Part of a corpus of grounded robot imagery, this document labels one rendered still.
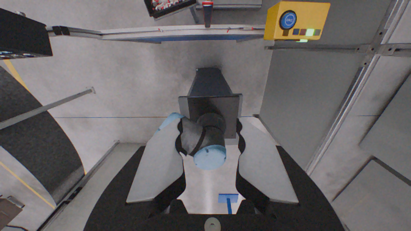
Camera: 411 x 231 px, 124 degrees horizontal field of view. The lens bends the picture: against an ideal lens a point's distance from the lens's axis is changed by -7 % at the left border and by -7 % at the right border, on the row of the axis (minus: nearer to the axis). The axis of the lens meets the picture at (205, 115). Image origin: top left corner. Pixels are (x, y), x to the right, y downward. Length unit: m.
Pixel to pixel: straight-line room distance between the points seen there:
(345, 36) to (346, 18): 0.09
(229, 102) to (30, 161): 1.75
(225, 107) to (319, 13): 0.43
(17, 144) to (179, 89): 1.49
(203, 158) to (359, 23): 0.93
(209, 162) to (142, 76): 1.49
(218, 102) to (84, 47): 1.81
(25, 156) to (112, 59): 1.20
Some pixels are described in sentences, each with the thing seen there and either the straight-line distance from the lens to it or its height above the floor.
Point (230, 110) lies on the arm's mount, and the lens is 0.59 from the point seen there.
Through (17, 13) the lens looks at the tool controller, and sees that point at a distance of 0.77.
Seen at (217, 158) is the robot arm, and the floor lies 1.25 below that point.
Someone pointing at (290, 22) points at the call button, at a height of 1.08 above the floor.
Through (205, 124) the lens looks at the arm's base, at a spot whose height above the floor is 1.09.
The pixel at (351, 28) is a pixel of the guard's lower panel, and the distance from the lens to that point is 1.00.
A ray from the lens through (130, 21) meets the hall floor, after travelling 1.76.
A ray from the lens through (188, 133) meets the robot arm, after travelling 0.41.
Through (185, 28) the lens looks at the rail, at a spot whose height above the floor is 0.86.
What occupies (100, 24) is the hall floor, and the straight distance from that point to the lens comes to 1.94.
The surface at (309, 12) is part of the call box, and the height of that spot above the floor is 1.07.
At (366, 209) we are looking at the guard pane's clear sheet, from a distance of 0.99.
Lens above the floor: 1.54
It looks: 61 degrees down
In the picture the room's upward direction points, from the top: 178 degrees counter-clockwise
